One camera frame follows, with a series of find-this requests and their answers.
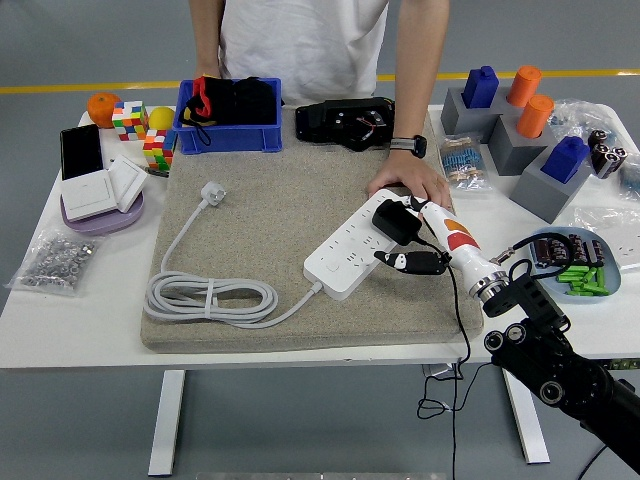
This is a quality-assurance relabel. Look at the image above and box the orange cylinder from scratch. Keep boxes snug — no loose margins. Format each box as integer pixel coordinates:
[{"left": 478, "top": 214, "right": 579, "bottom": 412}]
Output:
[
  {"left": 506, "top": 65, "right": 543, "bottom": 108},
  {"left": 515, "top": 94, "right": 555, "bottom": 139}
]

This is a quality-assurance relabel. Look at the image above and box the multicolour puzzle cube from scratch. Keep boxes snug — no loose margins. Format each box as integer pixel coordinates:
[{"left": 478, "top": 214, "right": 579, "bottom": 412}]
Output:
[
  {"left": 142, "top": 128, "right": 179, "bottom": 171},
  {"left": 111, "top": 100, "right": 150, "bottom": 142}
]

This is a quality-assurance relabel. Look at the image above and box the row of dark capacitors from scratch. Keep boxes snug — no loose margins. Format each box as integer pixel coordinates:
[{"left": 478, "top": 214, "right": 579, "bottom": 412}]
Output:
[{"left": 532, "top": 232, "right": 607, "bottom": 269}]

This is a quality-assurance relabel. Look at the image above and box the person's left hand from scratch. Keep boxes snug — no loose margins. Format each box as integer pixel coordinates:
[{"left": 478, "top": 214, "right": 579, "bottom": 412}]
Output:
[{"left": 367, "top": 149, "right": 454, "bottom": 211}]

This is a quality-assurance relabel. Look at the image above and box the black plug adapter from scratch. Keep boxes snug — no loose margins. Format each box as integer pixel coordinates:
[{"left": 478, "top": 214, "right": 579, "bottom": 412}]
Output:
[{"left": 371, "top": 198, "right": 424, "bottom": 247}]

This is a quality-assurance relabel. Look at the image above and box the clear bag of parts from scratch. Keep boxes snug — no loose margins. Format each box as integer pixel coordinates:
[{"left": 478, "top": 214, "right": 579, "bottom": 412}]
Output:
[{"left": 549, "top": 97, "right": 624, "bottom": 151}]

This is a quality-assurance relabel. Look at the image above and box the black red cloth bag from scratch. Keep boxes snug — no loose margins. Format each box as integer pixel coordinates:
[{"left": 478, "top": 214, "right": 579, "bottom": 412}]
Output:
[{"left": 178, "top": 74, "right": 279, "bottom": 146}]

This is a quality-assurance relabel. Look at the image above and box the black mechanical device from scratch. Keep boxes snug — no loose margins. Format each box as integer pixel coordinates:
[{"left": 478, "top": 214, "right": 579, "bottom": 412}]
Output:
[{"left": 293, "top": 97, "right": 396, "bottom": 152}]

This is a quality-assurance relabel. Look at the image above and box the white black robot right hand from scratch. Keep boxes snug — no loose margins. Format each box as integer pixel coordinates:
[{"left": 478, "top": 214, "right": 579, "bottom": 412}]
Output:
[{"left": 373, "top": 195, "right": 501, "bottom": 291}]

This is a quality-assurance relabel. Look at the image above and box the black plug cord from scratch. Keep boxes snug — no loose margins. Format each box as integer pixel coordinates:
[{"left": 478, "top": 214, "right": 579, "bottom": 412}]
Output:
[{"left": 413, "top": 234, "right": 496, "bottom": 480}]

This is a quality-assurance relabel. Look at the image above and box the black smartphone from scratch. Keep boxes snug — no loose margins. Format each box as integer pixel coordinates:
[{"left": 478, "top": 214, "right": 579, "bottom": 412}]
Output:
[{"left": 59, "top": 123, "right": 105, "bottom": 181}]

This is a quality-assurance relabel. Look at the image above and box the blue plastic bin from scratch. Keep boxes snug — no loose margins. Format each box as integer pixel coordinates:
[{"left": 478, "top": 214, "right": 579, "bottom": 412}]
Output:
[{"left": 173, "top": 76, "right": 284, "bottom": 155}]

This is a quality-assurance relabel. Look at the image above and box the bundle of dark capacitors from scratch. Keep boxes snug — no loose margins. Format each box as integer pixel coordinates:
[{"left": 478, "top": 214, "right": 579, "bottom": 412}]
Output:
[{"left": 587, "top": 128, "right": 629, "bottom": 180}]

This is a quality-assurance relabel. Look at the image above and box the small white wall switch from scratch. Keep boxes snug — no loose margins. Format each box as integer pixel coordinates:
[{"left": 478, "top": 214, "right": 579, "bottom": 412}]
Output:
[{"left": 107, "top": 153, "right": 150, "bottom": 213}]

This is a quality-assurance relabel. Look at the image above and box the grey-brown mat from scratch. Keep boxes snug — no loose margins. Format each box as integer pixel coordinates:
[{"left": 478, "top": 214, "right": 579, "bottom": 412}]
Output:
[{"left": 139, "top": 104, "right": 485, "bottom": 354}]

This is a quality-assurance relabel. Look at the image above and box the large white wall switch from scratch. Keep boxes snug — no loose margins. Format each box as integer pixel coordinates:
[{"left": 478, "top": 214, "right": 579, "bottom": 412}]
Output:
[{"left": 60, "top": 168, "right": 117, "bottom": 222}]

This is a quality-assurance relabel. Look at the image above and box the purple tray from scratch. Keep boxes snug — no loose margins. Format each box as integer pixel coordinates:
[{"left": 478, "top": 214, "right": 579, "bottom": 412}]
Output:
[{"left": 60, "top": 189, "right": 146, "bottom": 236}]

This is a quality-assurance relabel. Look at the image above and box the white table leg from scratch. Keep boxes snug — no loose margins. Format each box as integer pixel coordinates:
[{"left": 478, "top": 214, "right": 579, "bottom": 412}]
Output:
[
  {"left": 501, "top": 362, "right": 552, "bottom": 465},
  {"left": 147, "top": 369, "right": 187, "bottom": 477}
]

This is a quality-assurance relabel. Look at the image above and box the orange fruit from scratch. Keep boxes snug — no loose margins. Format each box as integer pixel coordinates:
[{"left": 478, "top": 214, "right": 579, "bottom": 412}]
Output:
[{"left": 86, "top": 92, "right": 123, "bottom": 129}]

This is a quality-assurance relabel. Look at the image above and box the pile of green batteries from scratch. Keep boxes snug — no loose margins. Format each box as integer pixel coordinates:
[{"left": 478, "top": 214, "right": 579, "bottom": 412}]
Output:
[{"left": 555, "top": 264, "right": 612, "bottom": 297}]

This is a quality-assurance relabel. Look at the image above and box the bag of resistors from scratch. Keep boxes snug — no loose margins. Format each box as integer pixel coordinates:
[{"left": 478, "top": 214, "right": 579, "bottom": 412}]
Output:
[{"left": 437, "top": 130, "right": 494, "bottom": 194}]

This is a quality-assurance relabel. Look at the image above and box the blue block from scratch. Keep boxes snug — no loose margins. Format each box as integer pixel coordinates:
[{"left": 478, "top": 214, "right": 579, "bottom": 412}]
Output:
[
  {"left": 461, "top": 65, "right": 500, "bottom": 109},
  {"left": 540, "top": 135, "right": 591, "bottom": 185}
]

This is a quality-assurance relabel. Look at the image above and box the white power strip cable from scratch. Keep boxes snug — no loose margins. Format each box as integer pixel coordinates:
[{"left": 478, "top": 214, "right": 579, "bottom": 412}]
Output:
[{"left": 142, "top": 180, "right": 325, "bottom": 329}]

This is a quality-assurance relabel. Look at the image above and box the white power strip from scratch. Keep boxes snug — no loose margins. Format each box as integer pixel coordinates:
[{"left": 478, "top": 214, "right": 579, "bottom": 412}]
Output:
[{"left": 303, "top": 188, "right": 401, "bottom": 301}]

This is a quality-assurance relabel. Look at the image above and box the bag of blue parts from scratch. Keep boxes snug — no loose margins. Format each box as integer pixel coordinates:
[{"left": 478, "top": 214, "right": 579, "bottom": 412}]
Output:
[{"left": 618, "top": 149, "right": 640, "bottom": 201}]

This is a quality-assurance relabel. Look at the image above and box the black grey wristwatch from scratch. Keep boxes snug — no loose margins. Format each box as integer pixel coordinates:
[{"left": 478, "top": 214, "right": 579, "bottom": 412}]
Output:
[{"left": 388, "top": 134, "right": 429, "bottom": 160}]

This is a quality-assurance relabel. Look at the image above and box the light blue plate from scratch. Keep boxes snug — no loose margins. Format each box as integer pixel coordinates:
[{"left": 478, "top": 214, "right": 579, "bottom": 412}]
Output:
[{"left": 528, "top": 225, "right": 623, "bottom": 305}]

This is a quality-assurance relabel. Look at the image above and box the person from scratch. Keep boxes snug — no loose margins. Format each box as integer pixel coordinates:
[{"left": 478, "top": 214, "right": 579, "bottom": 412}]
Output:
[{"left": 218, "top": 0, "right": 390, "bottom": 106}]

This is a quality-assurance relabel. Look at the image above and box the yellow lemon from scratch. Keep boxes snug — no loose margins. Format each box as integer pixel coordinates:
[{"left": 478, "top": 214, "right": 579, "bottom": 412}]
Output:
[{"left": 148, "top": 106, "right": 176, "bottom": 132}]

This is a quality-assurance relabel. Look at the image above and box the grey block holder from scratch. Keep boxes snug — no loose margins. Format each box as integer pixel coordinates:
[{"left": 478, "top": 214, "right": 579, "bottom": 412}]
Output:
[
  {"left": 508, "top": 149, "right": 595, "bottom": 225},
  {"left": 440, "top": 87, "right": 511, "bottom": 136},
  {"left": 487, "top": 112, "right": 557, "bottom": 176}
]

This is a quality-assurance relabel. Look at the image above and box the bag of metal nuts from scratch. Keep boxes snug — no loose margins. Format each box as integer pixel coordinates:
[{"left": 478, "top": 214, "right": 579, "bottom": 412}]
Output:
[{"left": 3, "top": 228, "right": 104, "bottom": 297}]

